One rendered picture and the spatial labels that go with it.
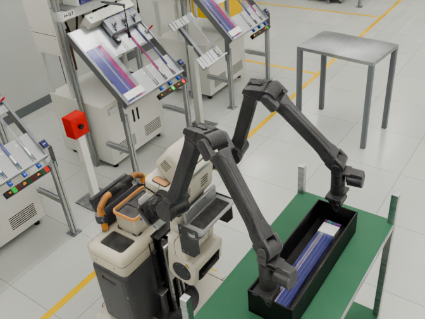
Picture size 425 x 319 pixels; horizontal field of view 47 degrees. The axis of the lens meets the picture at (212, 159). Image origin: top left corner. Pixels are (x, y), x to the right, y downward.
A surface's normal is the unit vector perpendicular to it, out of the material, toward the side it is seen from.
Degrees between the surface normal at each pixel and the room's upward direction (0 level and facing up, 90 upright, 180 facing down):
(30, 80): 90
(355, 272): 0
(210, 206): 0
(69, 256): 0
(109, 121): 90
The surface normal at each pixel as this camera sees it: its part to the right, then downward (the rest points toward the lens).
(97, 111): -0.57, 0.50
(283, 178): -0.08, -0.83
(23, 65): 0.82, 0.27
